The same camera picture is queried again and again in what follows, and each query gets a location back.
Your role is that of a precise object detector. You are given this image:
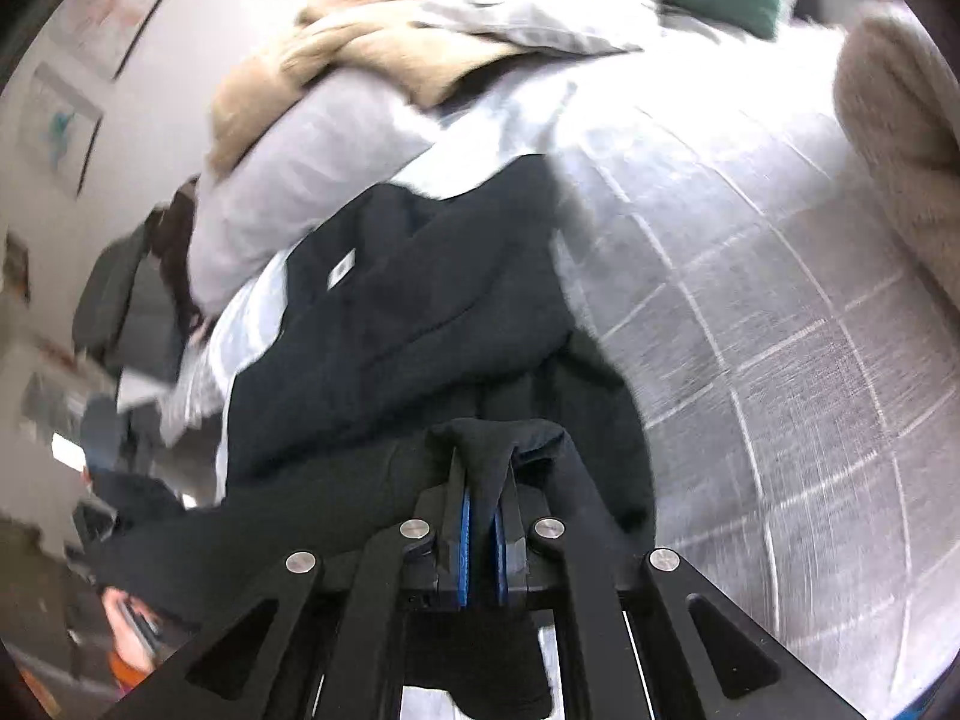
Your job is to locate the large wall picture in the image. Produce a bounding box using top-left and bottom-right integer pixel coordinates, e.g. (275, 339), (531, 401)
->
(49, 0), (185, 80)

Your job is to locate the light grey pillow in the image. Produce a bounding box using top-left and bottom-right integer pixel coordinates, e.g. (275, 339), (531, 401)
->
(187, 79), (443, 316)

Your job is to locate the wall picture with blue figure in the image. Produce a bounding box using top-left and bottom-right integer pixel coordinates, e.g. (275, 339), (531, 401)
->
(15, 64), (104, 200)

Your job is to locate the small wall picture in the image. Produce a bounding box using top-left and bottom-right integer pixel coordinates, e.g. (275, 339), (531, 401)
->
(0, 232), (32, 305)

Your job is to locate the grey checked bedspread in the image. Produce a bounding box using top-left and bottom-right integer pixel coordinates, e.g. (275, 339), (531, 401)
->
(547, 15), (946, 713)

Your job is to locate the black coat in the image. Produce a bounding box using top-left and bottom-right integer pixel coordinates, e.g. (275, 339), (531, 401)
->
(82, 154), (661, 720)

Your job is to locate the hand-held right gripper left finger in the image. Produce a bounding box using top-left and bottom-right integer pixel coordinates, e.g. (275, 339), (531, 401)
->
(97, 454), (472, 720)

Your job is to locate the person's left hand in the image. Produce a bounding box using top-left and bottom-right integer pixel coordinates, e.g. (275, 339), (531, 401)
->
(101, 589), (162, 691)

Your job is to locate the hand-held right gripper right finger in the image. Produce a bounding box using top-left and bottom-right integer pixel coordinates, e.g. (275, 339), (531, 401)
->
(491, 457), (860, 720)

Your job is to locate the checked cloth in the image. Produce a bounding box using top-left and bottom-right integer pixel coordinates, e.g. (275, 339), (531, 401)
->
(157, 345), (226, 443)

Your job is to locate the cream fluffy blanket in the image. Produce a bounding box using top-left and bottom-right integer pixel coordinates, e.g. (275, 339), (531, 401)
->
(832, 4), (960, 301)

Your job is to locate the dark clothes pile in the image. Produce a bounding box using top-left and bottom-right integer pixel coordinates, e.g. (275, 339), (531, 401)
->
(71, 229), (188, 391)

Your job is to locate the beige fleece blanket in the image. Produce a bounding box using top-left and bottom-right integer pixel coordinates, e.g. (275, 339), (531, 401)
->
(206, 0), (526, 173)

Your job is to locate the white printed pillow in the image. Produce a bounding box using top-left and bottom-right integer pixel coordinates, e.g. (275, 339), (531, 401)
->
(420, 0), (661, 57)

